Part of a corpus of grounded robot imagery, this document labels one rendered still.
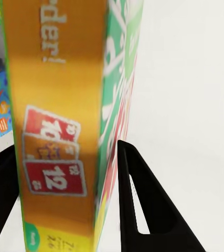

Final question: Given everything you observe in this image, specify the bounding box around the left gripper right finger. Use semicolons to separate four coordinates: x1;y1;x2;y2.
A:
117;140;206;252

